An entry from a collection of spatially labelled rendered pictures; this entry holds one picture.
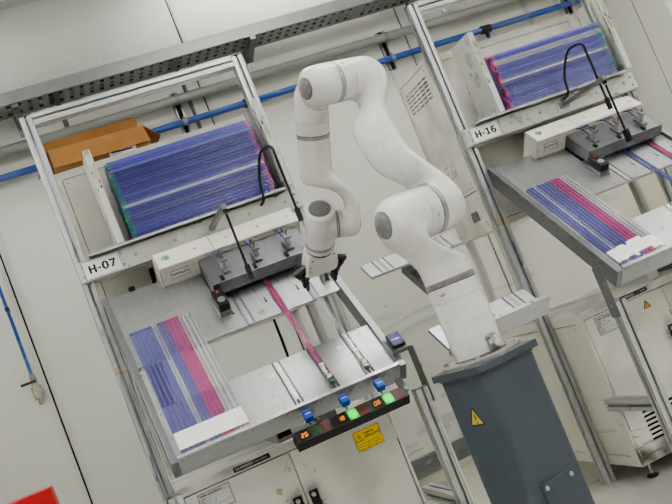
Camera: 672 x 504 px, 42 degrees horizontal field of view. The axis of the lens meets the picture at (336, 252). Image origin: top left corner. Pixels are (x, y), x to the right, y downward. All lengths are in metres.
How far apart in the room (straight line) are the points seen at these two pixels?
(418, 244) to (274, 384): 0.73
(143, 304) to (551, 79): 1.73
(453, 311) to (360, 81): 0.60
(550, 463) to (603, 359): 1.15
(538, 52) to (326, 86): 1.51
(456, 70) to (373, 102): 1.43
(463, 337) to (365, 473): 0.91
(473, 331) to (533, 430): 0.25
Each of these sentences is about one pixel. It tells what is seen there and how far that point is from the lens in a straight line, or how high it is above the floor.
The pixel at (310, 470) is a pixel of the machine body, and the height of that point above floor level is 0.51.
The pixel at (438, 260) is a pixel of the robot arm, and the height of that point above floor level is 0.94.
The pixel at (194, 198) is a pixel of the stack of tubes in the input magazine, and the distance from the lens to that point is 2.89.
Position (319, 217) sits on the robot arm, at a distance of 2.33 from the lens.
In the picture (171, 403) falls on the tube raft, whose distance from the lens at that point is 2.47.
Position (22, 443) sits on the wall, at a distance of 4.32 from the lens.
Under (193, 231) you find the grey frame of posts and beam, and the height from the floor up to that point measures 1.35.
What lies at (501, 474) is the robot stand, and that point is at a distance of 2.02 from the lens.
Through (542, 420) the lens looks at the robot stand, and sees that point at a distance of 2.01.
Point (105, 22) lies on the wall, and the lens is 4.73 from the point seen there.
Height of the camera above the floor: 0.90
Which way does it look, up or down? 4 degrees up
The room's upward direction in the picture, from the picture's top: 22 degrees counter-clockwise
